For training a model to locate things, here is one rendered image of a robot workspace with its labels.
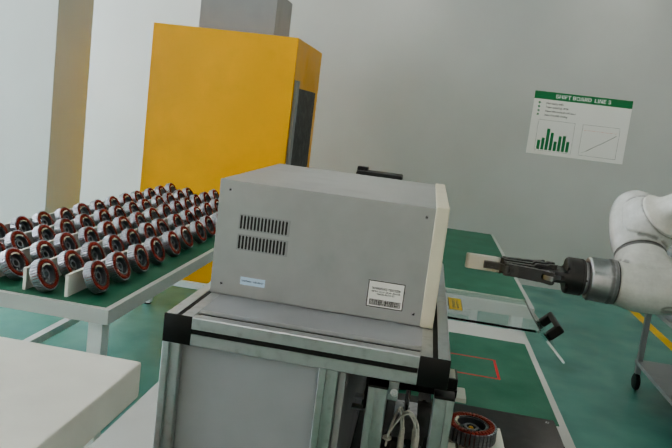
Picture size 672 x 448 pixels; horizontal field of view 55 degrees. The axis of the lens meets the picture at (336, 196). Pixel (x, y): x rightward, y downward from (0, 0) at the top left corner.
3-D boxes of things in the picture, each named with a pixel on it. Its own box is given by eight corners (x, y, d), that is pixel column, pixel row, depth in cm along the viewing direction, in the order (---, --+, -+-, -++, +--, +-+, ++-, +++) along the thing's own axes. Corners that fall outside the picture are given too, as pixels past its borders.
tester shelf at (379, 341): (440, 280, 161) (443, 263, 160) (446, 391, 94) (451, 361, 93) (270, 254, 167) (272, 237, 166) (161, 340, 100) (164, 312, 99)
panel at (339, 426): (366, 385, 166) (381, 272, 162) (323, 552, 101) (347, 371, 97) (362, 384, 166) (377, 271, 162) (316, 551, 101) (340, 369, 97)
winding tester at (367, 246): (432, 271, 150) (445, 184, 147) (432, 329, 107) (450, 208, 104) (270, 246, 155) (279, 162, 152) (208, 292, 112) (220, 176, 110)
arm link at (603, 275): (603, 297, 135) (574, 293, 136) (610, 255, 134) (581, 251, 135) (615, 310, 126) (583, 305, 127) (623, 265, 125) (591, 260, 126)
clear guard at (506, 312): (544, 327, 154) (548, 303, 153) (564, 364, 131) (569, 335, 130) (408, 305, 158) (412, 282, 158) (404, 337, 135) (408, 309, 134)
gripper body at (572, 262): (585, 301, 127) (537, 293, 128) (576, 290, 136) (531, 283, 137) (592, 264, 126) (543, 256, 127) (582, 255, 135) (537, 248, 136)
